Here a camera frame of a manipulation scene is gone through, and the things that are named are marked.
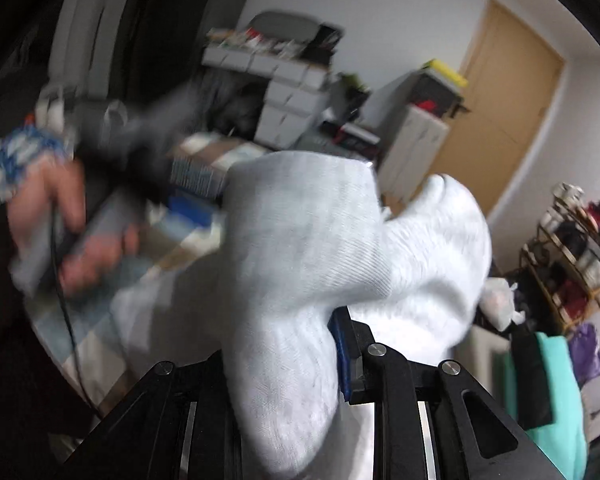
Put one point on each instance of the checked bed sheet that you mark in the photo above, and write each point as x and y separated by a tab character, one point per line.
85	330

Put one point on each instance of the white plastic bag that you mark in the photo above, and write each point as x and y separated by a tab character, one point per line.
500	302

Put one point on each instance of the teal cushion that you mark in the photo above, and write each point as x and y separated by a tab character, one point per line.
560	410

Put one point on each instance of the cluttered shelf rack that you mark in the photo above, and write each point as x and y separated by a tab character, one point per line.
570	260

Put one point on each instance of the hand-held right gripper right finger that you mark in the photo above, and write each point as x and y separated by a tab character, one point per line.
341	360

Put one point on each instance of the black pouch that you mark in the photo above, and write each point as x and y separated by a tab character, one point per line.
325	40

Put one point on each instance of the purple cloth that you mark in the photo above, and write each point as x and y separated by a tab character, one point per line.
587	355

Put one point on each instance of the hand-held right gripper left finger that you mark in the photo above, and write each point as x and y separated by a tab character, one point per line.
200	385

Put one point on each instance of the person's left forearm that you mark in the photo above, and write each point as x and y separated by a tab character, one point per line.
10	165

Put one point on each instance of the black cloth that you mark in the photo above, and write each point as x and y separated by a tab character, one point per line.
530	375

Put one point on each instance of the yellow flat item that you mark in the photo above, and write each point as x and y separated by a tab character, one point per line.
445	72

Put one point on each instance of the black and red flat box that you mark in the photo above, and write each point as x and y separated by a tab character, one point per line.
355	137

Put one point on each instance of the light grey hoodie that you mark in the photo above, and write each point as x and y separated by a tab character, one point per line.
305	240

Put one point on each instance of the green and black item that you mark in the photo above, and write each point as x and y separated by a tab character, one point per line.
352	82

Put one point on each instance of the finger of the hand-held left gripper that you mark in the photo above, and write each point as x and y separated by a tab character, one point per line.
187	208
195	177

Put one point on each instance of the black box with red print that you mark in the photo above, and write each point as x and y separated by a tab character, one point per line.
430	97

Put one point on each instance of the grey rounded panel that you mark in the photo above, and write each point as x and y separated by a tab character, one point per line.
285	25

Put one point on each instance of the white drawer cabinet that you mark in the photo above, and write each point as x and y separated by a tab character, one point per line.
410	155

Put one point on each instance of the white storage drawer units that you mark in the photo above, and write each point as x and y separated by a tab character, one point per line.
285	110

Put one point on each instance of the person's left hand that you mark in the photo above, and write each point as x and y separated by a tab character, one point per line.
40	205

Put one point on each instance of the wooden door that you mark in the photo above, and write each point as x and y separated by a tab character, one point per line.
505	110

